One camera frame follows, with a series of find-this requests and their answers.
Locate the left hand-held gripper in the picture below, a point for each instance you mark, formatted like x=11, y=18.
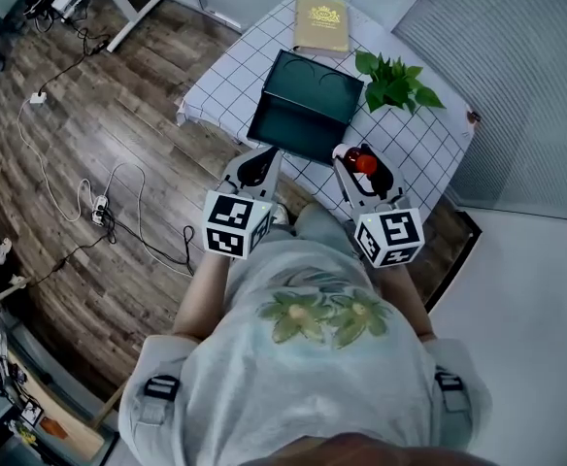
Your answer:
x=230, y=223

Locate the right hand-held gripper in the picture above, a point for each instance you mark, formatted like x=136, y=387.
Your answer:
x=392, y=236

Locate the small red object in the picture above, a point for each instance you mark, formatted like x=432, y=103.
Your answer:
x=356, y=159

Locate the dark green box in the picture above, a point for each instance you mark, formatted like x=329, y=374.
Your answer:
x=303, y=109

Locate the person's right forearm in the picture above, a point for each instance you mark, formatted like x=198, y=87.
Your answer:
x=405, y=304

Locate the person's left forearm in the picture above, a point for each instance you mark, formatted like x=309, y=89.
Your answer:
x=203, y=299

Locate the person's light shoe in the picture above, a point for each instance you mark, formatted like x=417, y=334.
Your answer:
x=280, y=214

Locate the person's grey trousers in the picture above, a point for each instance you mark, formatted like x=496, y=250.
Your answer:
x=322, y=231

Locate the table with white checked tablecloth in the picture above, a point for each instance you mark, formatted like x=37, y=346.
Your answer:
x=235, y=80

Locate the green potted plant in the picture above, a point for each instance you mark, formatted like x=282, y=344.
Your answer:
x=392, y=85

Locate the small brown table clip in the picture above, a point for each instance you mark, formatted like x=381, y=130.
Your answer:
x=474, y=117

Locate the white power strip with plugs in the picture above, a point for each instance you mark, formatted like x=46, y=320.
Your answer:
x=99, y=210

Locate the yellow hardcover book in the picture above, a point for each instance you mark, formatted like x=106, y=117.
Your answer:
x=321, y=24

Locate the glass partition with blinds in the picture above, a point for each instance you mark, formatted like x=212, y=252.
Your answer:
x=521, y=90

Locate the person's grey floral shirt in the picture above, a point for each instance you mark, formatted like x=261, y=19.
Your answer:
x=303, y=381

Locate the small white power strip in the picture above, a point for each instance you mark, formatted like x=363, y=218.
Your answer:
x=38, y=97

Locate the white shoe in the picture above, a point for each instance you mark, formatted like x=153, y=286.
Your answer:
x=17, y=280
x=3, y=250

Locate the wooden side desk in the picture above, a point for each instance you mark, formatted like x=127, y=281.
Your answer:
x=65, y=420

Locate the small orange object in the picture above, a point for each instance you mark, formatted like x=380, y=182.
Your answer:
x=54, y=427

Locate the small framed picture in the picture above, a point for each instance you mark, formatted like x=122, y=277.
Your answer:
x=32, y=413

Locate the small yellow green toy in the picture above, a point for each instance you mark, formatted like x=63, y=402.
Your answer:
x=24, y=432

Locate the white metal-frame desk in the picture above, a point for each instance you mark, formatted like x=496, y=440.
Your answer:
x=123, y=24

